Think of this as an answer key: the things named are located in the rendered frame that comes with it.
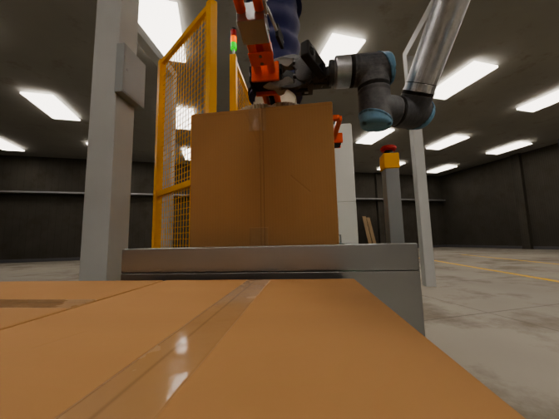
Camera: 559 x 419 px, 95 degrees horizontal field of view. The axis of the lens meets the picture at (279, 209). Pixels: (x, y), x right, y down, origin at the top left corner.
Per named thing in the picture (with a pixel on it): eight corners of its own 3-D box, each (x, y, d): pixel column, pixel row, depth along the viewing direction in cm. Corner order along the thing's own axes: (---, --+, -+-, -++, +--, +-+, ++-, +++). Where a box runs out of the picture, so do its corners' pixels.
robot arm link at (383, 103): (406, 124, 73) (403, 81, 73) (373, 120, 69) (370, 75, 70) (383, 135, 82) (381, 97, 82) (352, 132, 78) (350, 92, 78)
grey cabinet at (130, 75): (136, 109, 164) (138, 66, 167) (145, 109, 163) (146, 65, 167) (113, 91, 144) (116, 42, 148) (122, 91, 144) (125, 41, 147)
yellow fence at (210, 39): (143, 328, 187) (152, 61, 211) (157, 325, 194) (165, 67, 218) (205, 367, 127) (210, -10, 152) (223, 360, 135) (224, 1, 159)
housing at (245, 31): (242, 46, 62) (242, 29, 62) (270, 43, 61) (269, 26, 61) (234, 22, 55) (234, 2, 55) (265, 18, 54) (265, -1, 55)
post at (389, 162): (394, 382, 110) (378, 157, 122) (411, 382, 110) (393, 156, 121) (400, 391, 104) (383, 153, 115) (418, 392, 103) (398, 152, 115)
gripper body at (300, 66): (294, 97, 83) (332, 94, 81) (293, 81, 74) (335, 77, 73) (293, 75, 84) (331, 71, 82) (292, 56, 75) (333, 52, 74)
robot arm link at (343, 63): (353, 76, 72) (350, 44, 73) (334, 77, 72) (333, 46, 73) (347, 94, 80) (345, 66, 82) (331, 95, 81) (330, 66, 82)
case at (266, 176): (246, 247, 128) (246, 169, 133) (328, 245, 123) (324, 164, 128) (188, 254, 69) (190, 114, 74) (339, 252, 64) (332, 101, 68)
